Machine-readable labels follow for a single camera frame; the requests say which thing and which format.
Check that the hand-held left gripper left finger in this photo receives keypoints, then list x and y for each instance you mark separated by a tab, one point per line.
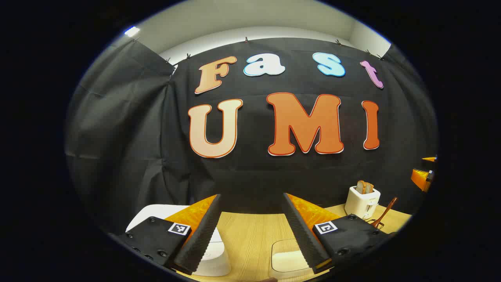
199	239

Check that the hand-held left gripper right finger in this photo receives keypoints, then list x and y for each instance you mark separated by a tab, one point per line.
303	239

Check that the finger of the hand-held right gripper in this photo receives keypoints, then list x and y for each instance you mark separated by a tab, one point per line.
429	159
420	178

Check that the clear plastic rice container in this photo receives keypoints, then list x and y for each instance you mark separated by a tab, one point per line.
283	248

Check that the white rice cooker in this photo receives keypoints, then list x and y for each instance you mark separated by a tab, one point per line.
215	258

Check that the brown wooden spoon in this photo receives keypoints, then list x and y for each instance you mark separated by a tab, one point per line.
387	207

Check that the toasted bread slice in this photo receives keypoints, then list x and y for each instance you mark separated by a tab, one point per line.
361	187
369	188

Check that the white toaster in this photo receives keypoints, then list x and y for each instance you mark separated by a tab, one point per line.
362	203

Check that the black backdrop cloth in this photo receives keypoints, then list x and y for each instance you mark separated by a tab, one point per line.
274	172

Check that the ceiling light panel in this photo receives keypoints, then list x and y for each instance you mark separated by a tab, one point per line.
132	31

